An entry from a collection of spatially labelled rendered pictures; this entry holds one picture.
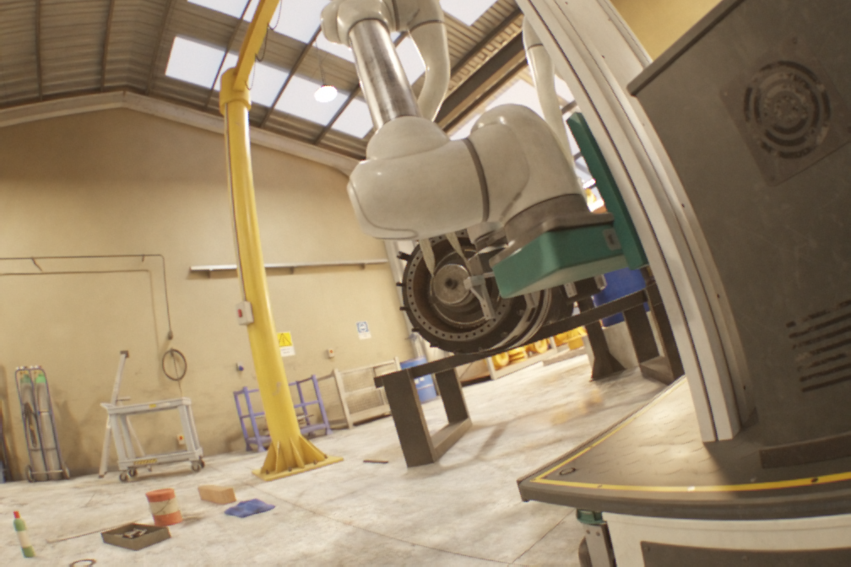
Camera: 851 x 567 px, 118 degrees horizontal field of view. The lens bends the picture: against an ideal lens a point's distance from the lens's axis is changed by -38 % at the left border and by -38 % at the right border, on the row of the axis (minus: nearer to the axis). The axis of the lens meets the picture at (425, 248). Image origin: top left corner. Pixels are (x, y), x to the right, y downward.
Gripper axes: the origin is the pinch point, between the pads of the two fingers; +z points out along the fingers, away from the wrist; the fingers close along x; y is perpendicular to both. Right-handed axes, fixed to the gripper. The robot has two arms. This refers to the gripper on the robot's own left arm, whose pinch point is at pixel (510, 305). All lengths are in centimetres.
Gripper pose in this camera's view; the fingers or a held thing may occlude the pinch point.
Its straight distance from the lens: 100.0
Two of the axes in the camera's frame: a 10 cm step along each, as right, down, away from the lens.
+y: -4.0, 3.7, 8.4
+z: 2.7, 9.2, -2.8
